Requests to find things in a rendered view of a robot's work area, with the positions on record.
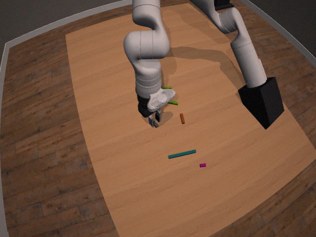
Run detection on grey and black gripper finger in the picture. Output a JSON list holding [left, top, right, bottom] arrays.
[[155, 109, 162, 122], [148, 115, 154, 127]]

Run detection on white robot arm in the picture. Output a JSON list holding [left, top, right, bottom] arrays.
[[123, 0, 267, 88]]

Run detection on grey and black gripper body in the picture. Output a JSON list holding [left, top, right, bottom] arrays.
[[135, 79, 176, 118]]

